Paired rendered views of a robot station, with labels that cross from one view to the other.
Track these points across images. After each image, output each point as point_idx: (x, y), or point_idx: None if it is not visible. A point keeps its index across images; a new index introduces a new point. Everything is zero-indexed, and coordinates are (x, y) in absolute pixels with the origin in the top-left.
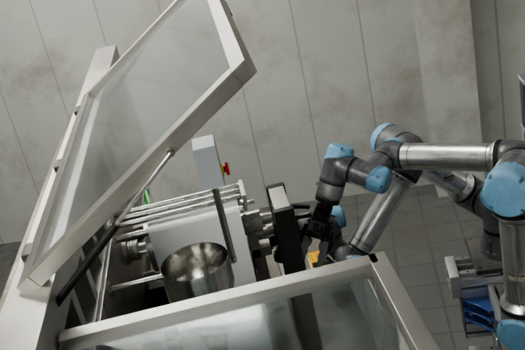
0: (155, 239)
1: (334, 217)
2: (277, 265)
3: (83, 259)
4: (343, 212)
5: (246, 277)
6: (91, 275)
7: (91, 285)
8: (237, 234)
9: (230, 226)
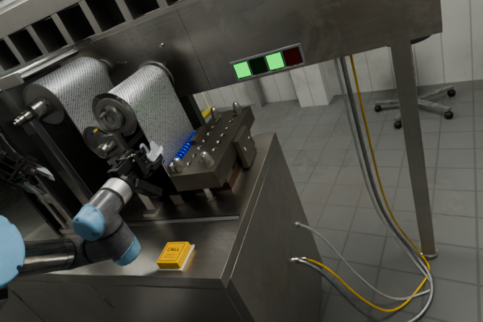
0: (57, 67)
1: (3, 177)
2: (208, 216)
3: (8, 42)
4: (72, 223)
5: (47, 135)
6: (16, 51)
7: (16, 55)
8: (21, 102)
9: (19, 93)
